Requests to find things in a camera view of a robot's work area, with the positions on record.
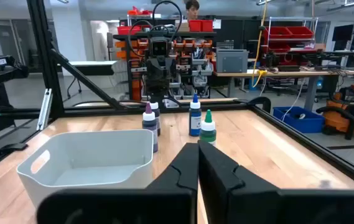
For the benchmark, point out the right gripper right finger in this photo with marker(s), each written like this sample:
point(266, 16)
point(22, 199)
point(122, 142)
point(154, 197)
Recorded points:
point(257, 205)

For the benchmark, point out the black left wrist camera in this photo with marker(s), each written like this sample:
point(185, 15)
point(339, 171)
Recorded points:
point(159, 47)

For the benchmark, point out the black desk monitor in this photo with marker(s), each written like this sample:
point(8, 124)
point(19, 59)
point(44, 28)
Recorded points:
point(343, 32)

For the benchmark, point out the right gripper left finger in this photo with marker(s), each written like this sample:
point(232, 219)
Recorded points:
point(170, 202)

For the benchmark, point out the large black food coloring bottle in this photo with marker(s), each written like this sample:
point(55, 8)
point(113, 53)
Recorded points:
point(157, 119)

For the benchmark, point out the parts rack orange drawers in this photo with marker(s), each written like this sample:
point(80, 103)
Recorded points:
point(192, 62)

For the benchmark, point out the wooden workbench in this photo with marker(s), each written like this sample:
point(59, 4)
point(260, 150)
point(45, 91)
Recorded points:
point(288, 74)

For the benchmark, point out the orange shop vacuum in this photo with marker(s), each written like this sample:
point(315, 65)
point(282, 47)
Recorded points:
point(335, 119)

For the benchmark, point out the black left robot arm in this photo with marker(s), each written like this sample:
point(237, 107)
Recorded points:
point(163, 31)

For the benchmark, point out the white plastic bin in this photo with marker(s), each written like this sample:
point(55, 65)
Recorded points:
point(86, 155)

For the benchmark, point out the grey metal box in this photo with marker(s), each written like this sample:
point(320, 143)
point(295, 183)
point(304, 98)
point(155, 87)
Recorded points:
point(232, 60)

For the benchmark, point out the black frame clamp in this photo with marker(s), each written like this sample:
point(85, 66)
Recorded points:
point(10, 148)
point(259, 101)

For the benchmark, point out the large green food coloring bottle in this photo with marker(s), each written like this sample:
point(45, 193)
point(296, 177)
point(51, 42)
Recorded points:
point(208, 132)

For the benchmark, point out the large blue food coloring bottle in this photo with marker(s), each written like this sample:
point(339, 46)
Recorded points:
point(195, 121)

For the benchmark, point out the person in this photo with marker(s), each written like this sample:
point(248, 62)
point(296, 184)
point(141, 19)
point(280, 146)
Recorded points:
point(192, 9)

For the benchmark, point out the red storage bin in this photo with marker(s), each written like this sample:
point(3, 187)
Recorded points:
point(276, 32)
point(194, 25)
point(277, 47)
point(128, 30)
point(301, 32)
point(207, 25)

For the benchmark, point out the silver metal bracket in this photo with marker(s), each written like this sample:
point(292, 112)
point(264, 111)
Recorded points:
point(44, 109)

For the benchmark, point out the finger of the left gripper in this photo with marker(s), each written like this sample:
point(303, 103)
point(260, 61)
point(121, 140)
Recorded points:
point(154, 90)
point(165, 90)

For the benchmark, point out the white table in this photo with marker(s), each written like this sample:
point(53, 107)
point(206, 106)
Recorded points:
point(92, 63)

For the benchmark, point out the large violet food coloring bottle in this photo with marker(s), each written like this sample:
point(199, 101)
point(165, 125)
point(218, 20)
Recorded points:
point(149, 124)

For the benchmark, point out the blue storage bin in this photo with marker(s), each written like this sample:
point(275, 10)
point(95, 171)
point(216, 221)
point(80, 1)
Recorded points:
point(298, 123)

